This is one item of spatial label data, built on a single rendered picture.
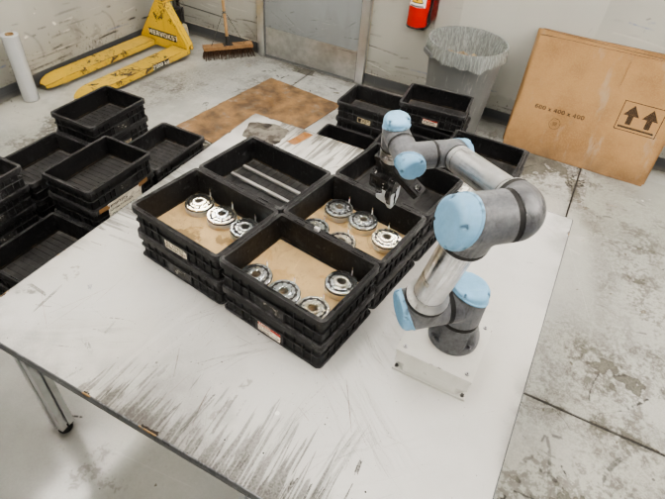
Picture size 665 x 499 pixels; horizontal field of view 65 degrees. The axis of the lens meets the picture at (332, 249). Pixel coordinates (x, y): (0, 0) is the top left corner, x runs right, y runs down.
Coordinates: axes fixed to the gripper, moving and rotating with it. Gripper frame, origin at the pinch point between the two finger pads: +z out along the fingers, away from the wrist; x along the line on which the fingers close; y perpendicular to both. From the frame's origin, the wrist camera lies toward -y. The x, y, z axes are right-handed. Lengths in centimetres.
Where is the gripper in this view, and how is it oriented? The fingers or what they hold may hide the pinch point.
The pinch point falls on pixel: (392, 205)
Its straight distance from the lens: 171.7
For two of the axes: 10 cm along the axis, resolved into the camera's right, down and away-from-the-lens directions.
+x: -5.6, 6.7, -4.9
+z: 0.0, 5.9, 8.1
